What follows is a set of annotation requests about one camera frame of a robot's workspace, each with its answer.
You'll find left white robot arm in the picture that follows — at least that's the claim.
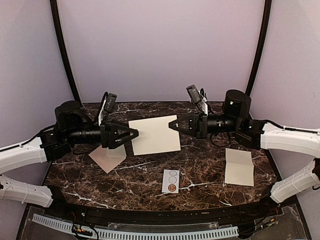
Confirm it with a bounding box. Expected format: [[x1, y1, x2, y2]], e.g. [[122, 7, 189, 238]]
[[0, 100, 139, 218]]

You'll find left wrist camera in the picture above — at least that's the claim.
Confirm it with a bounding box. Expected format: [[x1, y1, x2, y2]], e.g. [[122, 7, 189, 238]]
[[97, 92, 117, 126]]

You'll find white slotted cable duct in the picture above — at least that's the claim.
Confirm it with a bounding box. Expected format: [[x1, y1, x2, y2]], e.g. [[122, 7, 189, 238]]
[[31, 213, 239, 240]]

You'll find pink envelope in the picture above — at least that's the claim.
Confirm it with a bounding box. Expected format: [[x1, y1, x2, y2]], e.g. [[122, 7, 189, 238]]
[[89, 145, 127, 174]]

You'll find black left frame post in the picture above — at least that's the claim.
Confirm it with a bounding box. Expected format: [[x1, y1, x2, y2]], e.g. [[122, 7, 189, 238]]
[[49, 0, 82, 104]]

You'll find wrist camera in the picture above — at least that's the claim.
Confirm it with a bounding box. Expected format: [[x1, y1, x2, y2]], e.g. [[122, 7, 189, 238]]
[[186, 84, 209, 115], [97, 92, 117, 126]]

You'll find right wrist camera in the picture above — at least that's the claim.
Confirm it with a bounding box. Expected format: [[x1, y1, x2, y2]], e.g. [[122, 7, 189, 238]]
[[186, 84, 209, 115]]

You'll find cream letter sheet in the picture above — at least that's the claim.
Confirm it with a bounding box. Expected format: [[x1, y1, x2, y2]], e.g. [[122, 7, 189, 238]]
[[224, 148, 254, 187], [128, 115, 181, 156]]

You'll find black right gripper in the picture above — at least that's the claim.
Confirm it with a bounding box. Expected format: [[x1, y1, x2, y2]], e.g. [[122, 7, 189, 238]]
[[169, 111, 241, 139]]

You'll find black right frame post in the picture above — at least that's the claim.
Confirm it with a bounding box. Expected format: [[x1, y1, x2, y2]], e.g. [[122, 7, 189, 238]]
[[245, 0, 272, 96]]

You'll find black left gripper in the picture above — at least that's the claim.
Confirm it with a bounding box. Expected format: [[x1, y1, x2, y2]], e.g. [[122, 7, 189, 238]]
[[65, 118, 139, 149]]

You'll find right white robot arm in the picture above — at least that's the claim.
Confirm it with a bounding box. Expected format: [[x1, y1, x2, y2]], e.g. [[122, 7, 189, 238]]
[[168, 89, 320, 217]]

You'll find black front table rail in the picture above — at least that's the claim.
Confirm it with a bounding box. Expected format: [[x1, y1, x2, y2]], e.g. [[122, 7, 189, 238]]
[[44, 191, 282, 226]]

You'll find white sticker sheet with seals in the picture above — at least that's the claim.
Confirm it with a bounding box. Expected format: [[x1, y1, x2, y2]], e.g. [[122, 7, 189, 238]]
[[161, 169, 180, 194]]

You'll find black frame post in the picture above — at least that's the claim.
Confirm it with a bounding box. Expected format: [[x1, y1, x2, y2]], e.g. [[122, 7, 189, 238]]
[[245, 0, 272, 96], [49, 0, 82, 104]]

